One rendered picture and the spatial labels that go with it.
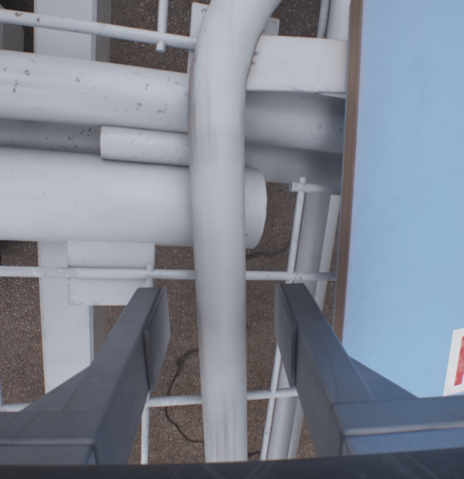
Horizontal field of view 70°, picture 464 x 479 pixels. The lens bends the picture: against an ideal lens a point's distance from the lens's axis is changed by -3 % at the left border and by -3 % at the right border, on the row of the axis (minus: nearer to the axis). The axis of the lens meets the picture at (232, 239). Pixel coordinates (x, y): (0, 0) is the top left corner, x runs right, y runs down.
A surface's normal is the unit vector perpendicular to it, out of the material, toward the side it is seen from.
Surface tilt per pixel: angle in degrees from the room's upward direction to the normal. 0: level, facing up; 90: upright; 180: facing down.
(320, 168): 11
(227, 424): 7
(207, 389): 52
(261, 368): 0
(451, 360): 1
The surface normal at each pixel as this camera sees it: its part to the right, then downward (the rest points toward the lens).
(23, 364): 0.22, 0.24
